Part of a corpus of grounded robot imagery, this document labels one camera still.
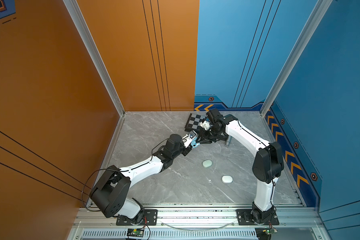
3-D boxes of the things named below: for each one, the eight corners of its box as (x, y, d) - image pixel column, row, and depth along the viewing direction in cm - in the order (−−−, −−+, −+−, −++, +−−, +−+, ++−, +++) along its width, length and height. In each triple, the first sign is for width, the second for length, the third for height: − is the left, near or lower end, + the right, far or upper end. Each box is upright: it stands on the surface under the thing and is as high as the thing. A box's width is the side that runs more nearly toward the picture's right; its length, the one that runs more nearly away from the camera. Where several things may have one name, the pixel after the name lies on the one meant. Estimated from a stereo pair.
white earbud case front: (221, 183, 86) (222, 182, 85) (220, 176, 89) (221, 175, 87) (232, 183, 86) (233, 182, 85) (231, 176, 89) (232, 175, 87)
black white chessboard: (181, 129, 112) (181, 125, 109) (191, 115, 122) (192, 111, 118) (194, 135, 109) (195, 131, 105) (204, 120, 118) (205, 116, 115)
